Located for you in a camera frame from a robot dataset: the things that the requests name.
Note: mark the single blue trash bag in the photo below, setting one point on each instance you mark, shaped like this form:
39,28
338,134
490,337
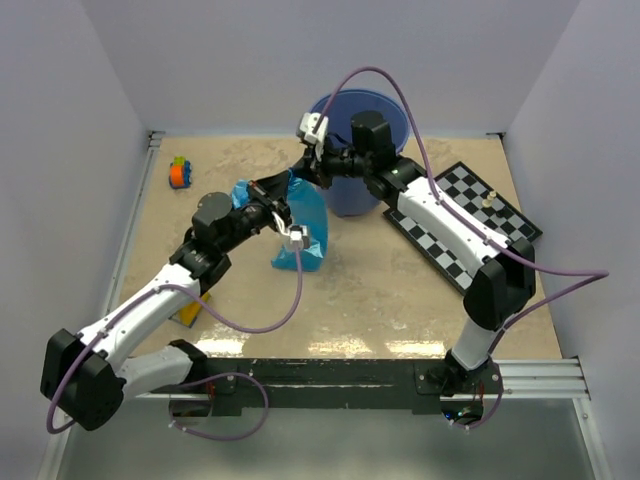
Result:
309,212

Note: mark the blue plastic trash bin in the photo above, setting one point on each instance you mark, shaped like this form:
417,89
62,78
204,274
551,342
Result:
348,197

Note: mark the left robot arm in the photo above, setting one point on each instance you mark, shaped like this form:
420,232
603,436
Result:
192,270

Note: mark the orange blue toy car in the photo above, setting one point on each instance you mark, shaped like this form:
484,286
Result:
180,172

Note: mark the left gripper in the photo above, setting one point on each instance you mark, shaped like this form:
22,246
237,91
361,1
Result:
276,209

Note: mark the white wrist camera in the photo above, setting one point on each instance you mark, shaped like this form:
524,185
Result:
312,128
297,238

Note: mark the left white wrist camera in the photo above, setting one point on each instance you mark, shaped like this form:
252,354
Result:
297,238

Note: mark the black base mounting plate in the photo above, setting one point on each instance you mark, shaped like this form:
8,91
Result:
421,386

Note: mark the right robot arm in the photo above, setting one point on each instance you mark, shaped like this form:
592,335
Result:
501,270

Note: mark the aluminium frame rail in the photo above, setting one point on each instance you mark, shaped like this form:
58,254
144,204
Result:
540,380

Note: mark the yellow blue toy block pile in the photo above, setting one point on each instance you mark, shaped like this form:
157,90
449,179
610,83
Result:
187,315

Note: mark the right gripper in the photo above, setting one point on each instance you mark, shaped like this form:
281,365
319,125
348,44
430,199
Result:
312,166

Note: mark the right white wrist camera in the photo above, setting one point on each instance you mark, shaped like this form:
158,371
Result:
312,128

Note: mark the blue trash bag roll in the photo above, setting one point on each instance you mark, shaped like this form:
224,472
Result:
239,194

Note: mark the white chess piece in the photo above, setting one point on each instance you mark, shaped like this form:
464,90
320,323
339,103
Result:
489,199

